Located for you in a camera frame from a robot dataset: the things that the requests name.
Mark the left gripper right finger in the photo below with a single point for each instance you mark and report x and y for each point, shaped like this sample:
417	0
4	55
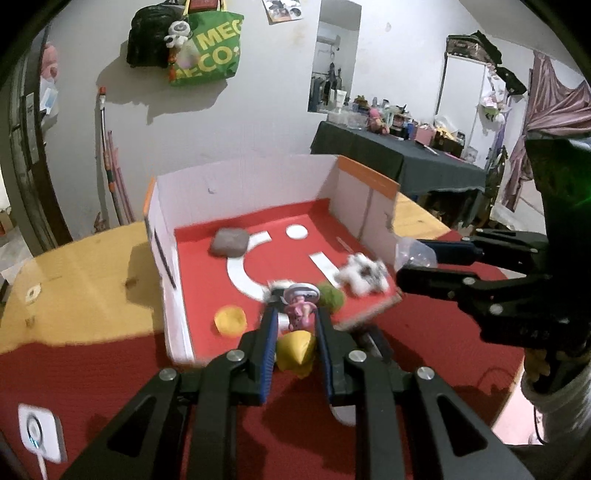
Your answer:
409	424

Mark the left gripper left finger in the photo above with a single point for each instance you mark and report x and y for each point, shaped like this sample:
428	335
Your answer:
182	425

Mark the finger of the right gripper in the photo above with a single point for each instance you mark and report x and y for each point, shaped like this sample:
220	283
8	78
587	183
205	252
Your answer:
504	310
500	248

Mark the clear plastic small box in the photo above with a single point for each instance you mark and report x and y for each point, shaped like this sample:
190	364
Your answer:
412	252

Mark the yellow plastic cup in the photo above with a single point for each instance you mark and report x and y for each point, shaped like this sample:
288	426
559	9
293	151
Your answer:
230	321

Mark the white fluffy plush toy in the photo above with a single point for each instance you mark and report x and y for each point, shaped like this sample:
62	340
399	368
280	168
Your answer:
364	276

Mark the white black fluffy toy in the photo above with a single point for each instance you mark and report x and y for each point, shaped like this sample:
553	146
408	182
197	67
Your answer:
274	290

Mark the person right hand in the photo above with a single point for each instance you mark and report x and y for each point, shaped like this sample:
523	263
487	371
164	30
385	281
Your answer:
547	371

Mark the pink curtain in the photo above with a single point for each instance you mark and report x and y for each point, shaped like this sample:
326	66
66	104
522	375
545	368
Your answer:
552	109

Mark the red table cloth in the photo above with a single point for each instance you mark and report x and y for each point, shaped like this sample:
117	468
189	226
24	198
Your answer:
79	338

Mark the white square smart device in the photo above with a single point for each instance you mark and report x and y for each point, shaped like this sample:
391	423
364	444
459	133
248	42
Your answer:
41	433

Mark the dark cloth covered table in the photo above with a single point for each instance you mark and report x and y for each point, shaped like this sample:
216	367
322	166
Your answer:
416	169

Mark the white cabinet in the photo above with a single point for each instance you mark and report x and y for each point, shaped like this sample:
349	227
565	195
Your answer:
472	97

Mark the orange cardboard box tray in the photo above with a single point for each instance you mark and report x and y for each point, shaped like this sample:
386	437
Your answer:
305	215

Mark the grey rounded case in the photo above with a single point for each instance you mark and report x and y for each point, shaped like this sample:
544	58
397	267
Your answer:
229	243

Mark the green tote bag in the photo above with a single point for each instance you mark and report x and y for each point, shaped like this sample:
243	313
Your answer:
204	46

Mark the black hanging bag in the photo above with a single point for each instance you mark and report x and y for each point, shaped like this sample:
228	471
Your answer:
146	46

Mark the wall mirror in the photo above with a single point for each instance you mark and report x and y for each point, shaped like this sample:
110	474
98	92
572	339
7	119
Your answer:
335	53

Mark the orange handled broom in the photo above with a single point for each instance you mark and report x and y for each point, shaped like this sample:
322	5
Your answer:
109	153

